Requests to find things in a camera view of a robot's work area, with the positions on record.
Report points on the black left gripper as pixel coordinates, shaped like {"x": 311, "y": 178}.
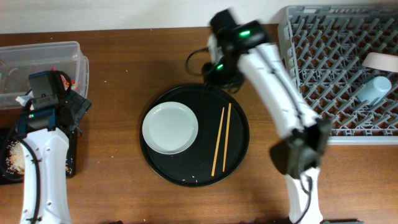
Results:
{"x": 81, "y": 105}

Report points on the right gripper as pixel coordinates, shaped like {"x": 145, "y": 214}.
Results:
{"x": 211, "y": 66}

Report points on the red snack wrapper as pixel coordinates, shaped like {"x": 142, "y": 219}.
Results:
{"x": 67, "y": 81}

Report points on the rice and shell leftovers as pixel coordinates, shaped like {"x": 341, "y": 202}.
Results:
{"x": 15, "y": 158}

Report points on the white dinner plate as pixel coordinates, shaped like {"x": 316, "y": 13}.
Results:
{"x": 170, "y": 128}

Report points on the light blue cup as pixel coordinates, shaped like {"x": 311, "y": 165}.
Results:
{"x": 375, "y": 90}

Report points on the white small bowl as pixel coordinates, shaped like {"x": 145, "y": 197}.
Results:
{"x": 379, "y": 61}

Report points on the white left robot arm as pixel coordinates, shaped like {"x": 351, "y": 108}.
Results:
{"x": 45, "y": 187}

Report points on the black rectangular waste tray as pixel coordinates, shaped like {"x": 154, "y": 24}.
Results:
{"x": 70, "y": 165}

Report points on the clear plastic waste bin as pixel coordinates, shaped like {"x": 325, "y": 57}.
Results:
{"x": 18, "y": 62}

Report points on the grey dishwasher rack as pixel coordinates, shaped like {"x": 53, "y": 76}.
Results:
{"x": 323, "y": 48}

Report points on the round black serving tray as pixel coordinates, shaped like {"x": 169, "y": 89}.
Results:
{"x": 192, "y": 167}

